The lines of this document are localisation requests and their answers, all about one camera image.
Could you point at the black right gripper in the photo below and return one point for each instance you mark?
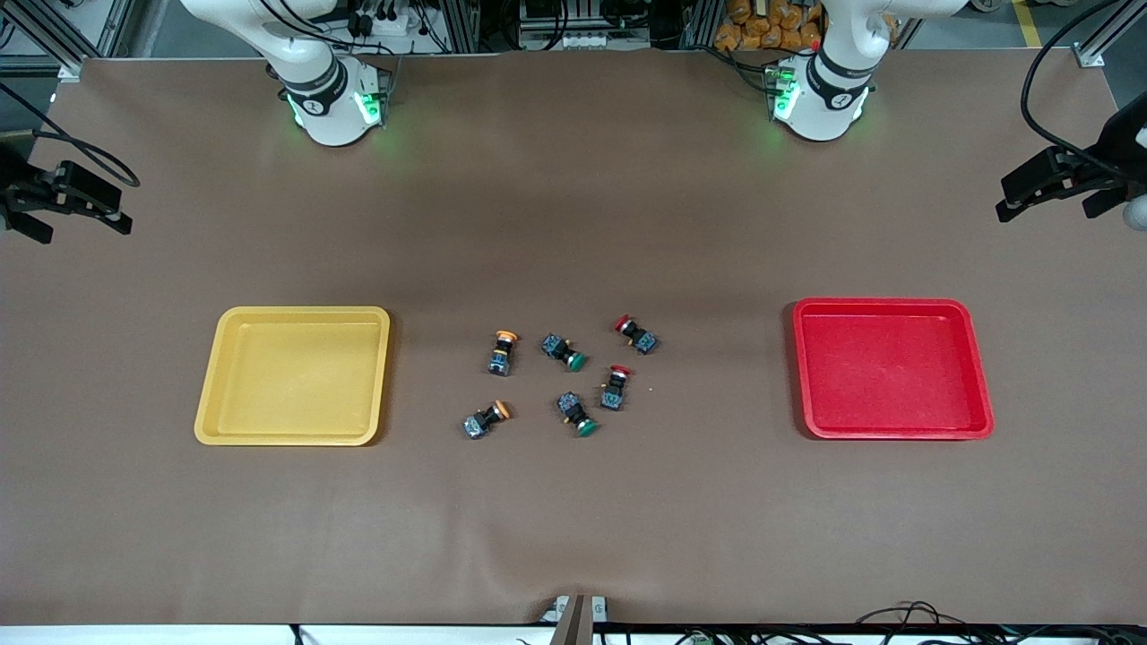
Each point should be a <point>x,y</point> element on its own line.
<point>11,178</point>

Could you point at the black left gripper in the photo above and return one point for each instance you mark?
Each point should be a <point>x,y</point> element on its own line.
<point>1122,145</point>

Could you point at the red push button switch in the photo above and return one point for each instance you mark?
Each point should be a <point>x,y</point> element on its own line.
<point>614,390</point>
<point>638,336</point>

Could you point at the yellow push button switch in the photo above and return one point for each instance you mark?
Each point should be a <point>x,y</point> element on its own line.
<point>482,421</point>
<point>502,358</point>

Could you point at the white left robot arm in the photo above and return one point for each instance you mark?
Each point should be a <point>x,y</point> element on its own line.
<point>833,98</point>

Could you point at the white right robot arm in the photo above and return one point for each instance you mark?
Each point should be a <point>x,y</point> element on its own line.
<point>323,107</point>

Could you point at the red plastic tray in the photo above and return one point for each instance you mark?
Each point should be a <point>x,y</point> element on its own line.
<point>892,372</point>

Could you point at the yellow plastic tray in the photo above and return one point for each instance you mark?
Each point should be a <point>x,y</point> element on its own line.
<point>296,376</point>

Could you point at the orange packaged goods heap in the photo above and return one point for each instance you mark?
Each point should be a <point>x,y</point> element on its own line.
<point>762,27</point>

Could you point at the white power strip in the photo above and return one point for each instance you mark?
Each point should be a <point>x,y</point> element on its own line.
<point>385,18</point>

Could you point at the brown table mat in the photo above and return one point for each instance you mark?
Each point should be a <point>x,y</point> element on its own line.
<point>573,520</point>

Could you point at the aluminium frame strut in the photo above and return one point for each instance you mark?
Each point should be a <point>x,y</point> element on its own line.
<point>49,38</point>
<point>1095,54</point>

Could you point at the aluminium frame post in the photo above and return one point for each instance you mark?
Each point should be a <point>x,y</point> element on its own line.
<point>699,25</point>
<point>461,27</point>

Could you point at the green push button switch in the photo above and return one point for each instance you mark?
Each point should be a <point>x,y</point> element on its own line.
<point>560,348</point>
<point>573,410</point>

